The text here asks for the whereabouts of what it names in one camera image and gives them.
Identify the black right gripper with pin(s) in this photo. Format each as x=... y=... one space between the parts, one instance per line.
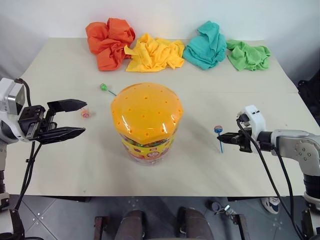
x=246 y=142

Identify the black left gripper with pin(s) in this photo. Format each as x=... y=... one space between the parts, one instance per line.
x=30 y=120

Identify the red blue lollipop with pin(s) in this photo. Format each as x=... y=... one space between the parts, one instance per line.
x=217 y=129

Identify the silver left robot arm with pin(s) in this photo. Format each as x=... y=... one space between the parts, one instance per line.
x=7 y=132

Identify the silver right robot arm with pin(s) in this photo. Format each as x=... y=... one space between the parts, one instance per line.
x=300 y=147

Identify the orange perforated jar lid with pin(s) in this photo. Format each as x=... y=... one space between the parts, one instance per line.
x=146 y=110

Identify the clear jar with yellow label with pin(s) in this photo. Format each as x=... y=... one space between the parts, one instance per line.
x=147 y=152

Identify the pink orange wrapped lollipop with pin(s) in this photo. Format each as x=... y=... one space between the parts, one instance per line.
x=85 y=114

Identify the green lollipop with blue stick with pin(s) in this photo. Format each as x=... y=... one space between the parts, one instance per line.
x=103 y=87

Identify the small metal clamp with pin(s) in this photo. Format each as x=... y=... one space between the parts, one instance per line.
x=228 y=210

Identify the white sneaker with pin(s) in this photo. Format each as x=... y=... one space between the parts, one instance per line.
x=271 y=205

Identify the crumpled green cloth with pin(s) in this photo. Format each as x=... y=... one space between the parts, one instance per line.
x=247 y=56

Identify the crumpled orange cloth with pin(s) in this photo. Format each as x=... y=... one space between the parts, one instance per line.
x=110 y=45

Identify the rusty brown metal bar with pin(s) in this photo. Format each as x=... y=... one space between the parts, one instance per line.
x=240 y=227
x=101 y=228

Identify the crumpled teal cloth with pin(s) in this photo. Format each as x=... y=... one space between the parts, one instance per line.
x=203 y=50

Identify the black chair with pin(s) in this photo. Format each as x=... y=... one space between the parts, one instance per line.
x=310 y=90

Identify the dark brown rounded shape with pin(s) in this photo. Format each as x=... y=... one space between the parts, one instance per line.
x=195 y=225
x=132 y=225

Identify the crumpled yellow cloth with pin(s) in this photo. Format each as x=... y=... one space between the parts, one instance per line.
x=155 y=55

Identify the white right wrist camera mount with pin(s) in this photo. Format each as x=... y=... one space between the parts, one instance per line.
x=257 y=120

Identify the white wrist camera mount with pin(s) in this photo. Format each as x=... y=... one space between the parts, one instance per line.
x=10 y=96
x=257 y=120

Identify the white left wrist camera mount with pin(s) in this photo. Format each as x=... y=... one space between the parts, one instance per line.
x=10 y=96

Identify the black support post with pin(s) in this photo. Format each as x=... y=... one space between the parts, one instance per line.
x=17 y=225
x=311 y=225

